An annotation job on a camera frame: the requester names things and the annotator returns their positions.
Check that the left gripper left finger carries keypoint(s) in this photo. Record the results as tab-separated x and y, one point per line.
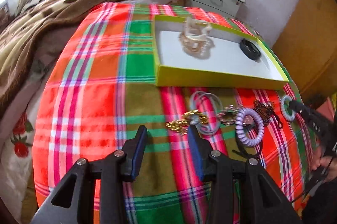
134	151

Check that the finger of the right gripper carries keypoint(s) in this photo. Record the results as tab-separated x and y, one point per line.
296	106

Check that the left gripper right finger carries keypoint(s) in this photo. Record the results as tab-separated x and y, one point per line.
200	151

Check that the gold chain jewelry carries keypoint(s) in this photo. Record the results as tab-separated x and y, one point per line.
193	117

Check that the black wristband watch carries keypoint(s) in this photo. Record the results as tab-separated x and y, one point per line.
250	50

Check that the translucent beige hair claw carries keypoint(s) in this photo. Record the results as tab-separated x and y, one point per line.
194	38

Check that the person's right hand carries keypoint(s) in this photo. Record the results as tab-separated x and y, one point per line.
326	162

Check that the wooden door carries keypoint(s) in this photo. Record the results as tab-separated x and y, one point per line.
307	47

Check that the red green plaid cloth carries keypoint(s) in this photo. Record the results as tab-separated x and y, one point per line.
102	89

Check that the yellow-green shallow box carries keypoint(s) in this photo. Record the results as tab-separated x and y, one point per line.
227	65

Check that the brown fleece blanket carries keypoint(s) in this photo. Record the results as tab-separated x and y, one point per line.
19	41

